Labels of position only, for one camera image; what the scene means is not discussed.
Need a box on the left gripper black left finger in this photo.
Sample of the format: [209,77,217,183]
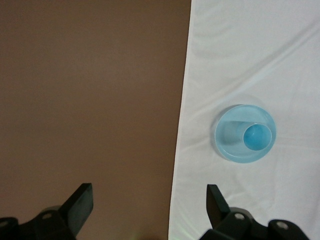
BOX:
[0,182,95,240]

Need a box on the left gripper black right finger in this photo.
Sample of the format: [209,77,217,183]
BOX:
[199,184,309,240]

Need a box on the blue cup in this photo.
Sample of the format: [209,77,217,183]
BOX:
[222,119,274,152]

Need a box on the blue plate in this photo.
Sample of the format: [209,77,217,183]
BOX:
[214,103,278,164]

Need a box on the white cloth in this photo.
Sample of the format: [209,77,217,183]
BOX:
[166,0,320,240]

